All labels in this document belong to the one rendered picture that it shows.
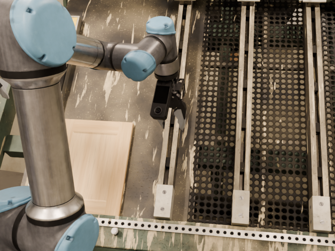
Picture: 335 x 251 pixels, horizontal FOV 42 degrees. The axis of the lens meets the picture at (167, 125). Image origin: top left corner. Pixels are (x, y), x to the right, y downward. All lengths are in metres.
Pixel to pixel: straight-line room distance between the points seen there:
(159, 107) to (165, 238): 0.61
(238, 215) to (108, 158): 0.58
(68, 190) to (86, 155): 0.97
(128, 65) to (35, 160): 0.37
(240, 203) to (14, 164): 3.58
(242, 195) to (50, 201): 0.93
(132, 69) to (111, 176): 0.78
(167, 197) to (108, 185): 0.26
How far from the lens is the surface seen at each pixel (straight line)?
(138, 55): 1.06
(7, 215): 0.98
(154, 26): 1.13
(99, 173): 1.79
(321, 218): 1.67
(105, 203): 1.74
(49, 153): 0.82
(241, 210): 1.63
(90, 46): 1.08
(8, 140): 2.05
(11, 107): 2.09
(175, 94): 1.24
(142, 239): 1.65
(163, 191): 1.66
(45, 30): 0.75
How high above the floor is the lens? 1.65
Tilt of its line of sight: 14 degrees down
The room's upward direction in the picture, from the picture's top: 1 degrees clockwise
